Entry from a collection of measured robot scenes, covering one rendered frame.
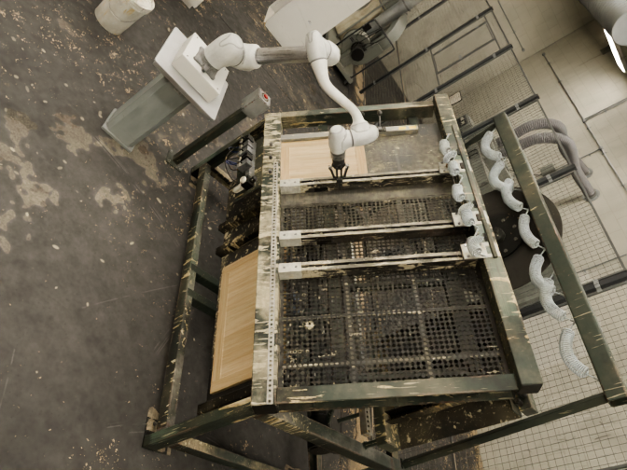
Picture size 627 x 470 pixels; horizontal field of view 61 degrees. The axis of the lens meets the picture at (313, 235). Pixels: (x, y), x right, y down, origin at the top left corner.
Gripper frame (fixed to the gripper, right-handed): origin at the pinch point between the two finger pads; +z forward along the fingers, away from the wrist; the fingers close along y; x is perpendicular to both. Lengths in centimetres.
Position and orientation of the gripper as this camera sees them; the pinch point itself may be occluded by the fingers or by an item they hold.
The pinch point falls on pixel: (339, 182)
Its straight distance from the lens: 329.9
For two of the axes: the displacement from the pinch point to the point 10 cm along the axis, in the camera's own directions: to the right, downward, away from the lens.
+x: -0.3, -7.5, 6.6
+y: 10.0, -0.7, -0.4
